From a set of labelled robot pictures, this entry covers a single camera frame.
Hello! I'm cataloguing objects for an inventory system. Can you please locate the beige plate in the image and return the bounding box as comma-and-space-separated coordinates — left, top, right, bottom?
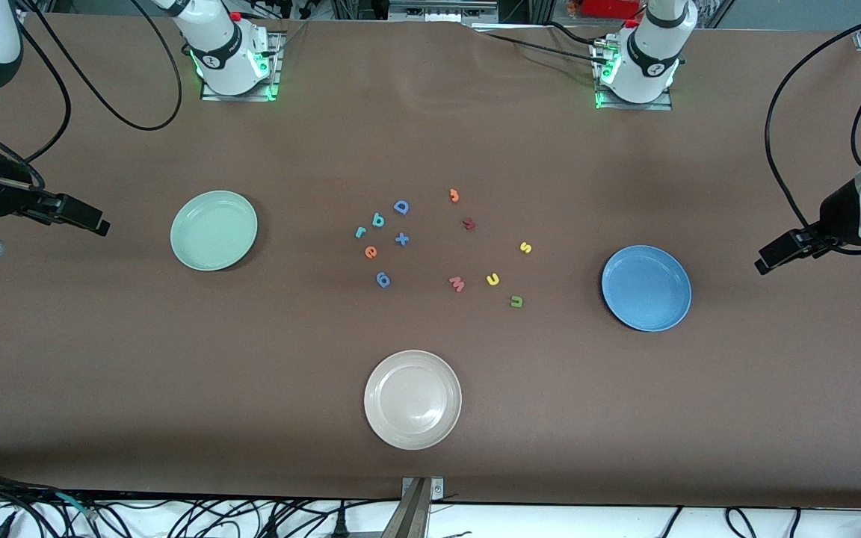
363, 349, 463, 451

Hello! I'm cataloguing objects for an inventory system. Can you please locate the small metal bracket plate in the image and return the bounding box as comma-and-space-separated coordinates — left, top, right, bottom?
401, 476, 445, 501

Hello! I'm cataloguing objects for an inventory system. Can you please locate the black floor cable with plug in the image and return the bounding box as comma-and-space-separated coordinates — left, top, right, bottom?
266, 499, 371, 538

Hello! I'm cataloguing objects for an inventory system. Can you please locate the aluminium profile bar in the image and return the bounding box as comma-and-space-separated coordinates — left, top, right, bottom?
381, 478, 432, 538

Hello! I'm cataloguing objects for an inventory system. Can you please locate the blue plate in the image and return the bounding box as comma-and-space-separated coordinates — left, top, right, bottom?
601, 244, 693, 333

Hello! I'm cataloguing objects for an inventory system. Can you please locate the teal floor cable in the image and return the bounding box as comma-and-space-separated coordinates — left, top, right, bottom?
55, 491, 95, 519

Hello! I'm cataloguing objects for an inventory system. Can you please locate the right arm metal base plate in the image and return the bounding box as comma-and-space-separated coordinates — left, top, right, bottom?
200, 30, 286, 102

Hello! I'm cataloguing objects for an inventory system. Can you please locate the metal frame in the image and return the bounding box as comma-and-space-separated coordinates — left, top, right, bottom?
388, 0, 500, 25

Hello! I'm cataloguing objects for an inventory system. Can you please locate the mint green plate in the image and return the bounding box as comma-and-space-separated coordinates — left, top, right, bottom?
170, 190, 259, 272

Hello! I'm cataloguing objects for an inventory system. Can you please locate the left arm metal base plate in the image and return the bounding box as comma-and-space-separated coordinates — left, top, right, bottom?
591, 37, 674, 111

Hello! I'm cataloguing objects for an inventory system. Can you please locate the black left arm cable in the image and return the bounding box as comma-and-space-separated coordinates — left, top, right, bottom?
765, 0, 861, 259

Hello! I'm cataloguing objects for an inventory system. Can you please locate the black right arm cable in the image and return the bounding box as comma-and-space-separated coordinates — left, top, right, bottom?
0, 0, 182, 188

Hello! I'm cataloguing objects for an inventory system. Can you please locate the black table cable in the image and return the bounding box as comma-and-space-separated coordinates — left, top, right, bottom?
539, 21, 599, 46
468, 28, 611, 68

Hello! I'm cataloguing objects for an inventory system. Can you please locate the red box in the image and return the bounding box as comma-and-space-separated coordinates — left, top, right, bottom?
578, 0, 642, 20

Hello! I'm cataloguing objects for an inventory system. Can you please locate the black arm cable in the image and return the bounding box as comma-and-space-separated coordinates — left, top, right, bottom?
0, 0, 182, 188
765, 0, 861, 259

